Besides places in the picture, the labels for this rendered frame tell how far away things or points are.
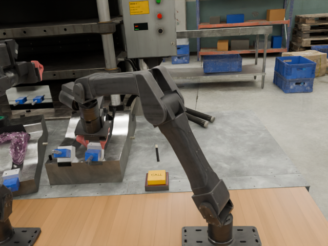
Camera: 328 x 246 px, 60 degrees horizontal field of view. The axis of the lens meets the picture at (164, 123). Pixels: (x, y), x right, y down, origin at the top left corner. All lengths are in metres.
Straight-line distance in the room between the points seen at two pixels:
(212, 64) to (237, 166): 3.67
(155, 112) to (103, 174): 0.45
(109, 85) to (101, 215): 0.40
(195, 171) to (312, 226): 0.37
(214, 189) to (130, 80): 0.33
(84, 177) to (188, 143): 0.49
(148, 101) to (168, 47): 1.10
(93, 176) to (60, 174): 0.12
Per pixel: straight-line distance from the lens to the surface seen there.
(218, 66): 4.70
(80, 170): 1.05
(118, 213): 0.92
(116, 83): 0.74
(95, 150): 0.99
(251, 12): 7.60
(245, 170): 1.08
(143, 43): 1.73
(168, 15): 1.71
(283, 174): 1.09
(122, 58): 2.07
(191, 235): 0.81
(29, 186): 1.10
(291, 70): 4.51
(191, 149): 0.68
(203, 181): 0.70
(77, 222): 0.92
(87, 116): 0.87
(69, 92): 0.90
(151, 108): 0.66
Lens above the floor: 1.38
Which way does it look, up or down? 23 degrees down
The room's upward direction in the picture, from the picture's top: 4 degrees counter-clockwise
